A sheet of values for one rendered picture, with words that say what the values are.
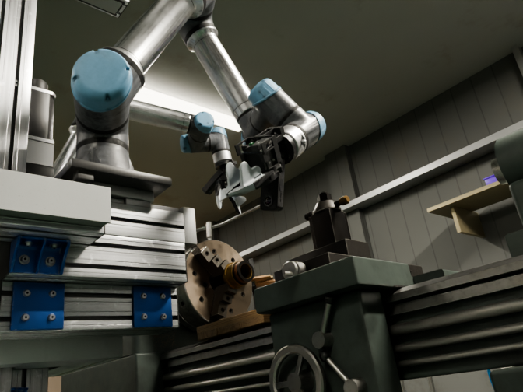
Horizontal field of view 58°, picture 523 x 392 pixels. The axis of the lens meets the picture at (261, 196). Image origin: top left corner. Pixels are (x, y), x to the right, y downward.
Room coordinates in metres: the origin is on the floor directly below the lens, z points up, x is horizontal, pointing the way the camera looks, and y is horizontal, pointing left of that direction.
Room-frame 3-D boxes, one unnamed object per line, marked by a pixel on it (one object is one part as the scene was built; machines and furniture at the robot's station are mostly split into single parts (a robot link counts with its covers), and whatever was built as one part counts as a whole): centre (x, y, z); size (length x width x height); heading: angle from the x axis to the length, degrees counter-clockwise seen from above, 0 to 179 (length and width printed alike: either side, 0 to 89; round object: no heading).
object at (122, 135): (0.95, 0.35, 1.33); 0.13 x 0.12 x 0.14; 20
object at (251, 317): (1.52, 0.02, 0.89); 0.36 x 0.30 x 0.04; 136
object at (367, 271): (1.22, -0.24, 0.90); 0.53 x 0.30 x 0.06; 136
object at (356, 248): (1.25, -0.15, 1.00); 0.20 x 0.10 x 0.05; 46
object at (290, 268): (1.09, -0.04, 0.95); 0.07 x 0.04 x 0.04; 136
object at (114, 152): (0.96, 0.35, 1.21); 0.15 x 0.15 x 0.10
